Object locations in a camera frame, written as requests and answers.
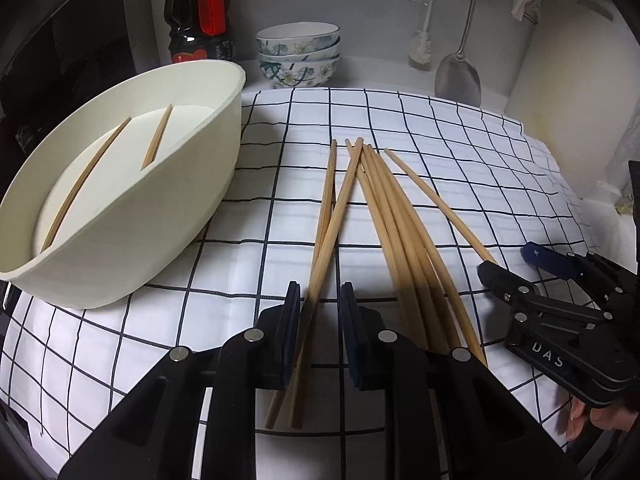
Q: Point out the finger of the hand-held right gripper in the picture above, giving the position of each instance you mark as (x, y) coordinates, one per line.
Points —
(500, 277)
(545, 257)

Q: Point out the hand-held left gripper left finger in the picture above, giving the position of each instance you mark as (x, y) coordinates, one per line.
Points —
(292, 330)

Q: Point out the floral ceramic bowl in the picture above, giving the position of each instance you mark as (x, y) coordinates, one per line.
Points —
(310, 46)
(325, 55)
(300, 75)

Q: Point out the black gas stove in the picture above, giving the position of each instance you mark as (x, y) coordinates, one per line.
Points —
(75, 60)

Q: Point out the cream plastic basin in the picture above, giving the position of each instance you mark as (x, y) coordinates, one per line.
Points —
(175, 200)

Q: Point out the person's right hand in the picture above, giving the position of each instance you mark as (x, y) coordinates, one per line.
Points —
(580, 417)

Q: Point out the white black checked cloth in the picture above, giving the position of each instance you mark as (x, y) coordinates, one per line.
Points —
(280, 170)

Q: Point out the white bottle brush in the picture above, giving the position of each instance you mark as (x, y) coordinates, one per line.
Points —
(420, 50)

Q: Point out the dark soy sauce bottle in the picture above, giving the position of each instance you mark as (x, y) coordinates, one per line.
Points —
(185, 10)

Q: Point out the pile of wooden chopsticks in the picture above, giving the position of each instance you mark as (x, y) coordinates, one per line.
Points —
(400, 240)

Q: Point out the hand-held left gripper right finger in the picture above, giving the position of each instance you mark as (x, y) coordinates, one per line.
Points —
(347, 335)

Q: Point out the long wooden chopstick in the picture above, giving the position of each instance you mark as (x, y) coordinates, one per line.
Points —
(350, 175)
(327, 185)
(157, 135)
(85, 180)

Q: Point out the hanging metal ladle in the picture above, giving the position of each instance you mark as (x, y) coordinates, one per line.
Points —
(457, 80)

